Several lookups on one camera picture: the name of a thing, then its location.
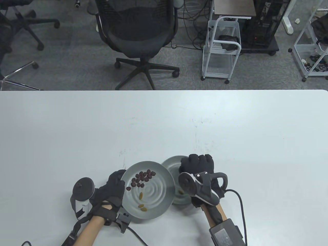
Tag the black bag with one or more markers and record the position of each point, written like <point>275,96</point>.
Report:
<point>320,28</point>
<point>228,43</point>

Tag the white rolling cart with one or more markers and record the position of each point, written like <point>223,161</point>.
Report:
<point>205,59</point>

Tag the black left forearm sensor box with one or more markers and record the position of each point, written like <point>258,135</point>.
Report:
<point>68,241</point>

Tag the white desk leg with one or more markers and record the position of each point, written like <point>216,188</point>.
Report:
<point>288,23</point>

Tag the black swivel chair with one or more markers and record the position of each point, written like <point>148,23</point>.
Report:
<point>25,21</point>

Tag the group of golden raisins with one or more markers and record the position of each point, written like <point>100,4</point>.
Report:
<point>141,196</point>

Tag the person's right hand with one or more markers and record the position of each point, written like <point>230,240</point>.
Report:
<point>197,164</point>

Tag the pile of dark red raisins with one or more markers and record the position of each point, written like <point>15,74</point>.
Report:
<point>141,176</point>

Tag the grey left hand tracker controller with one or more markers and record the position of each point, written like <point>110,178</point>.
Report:
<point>83,188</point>

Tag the black mesh office chair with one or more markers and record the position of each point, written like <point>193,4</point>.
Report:
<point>138,25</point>

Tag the brown wooden board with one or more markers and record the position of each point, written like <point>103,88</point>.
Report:
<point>234,6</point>

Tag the chrome chair base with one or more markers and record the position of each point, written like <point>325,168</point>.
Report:
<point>20,68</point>

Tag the grey plate with dark raisins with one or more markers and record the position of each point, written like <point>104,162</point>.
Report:
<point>159,184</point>

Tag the person's left forearm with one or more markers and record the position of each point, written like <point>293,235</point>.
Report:
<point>88,232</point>

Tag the black equipment rack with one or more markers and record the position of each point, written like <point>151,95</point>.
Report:
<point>261,25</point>

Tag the pile of small dark parts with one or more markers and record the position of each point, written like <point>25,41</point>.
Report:
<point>316,65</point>

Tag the person's left hand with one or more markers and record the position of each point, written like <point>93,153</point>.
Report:
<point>110,194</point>

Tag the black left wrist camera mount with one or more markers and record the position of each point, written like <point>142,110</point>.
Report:
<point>124,219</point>

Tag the small black round object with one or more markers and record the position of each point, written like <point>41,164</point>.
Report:
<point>77,3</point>

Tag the black right forearm sensor box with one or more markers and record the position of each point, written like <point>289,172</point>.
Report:
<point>225,233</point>

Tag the person's right forearm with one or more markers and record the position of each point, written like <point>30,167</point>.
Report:
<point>223,214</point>

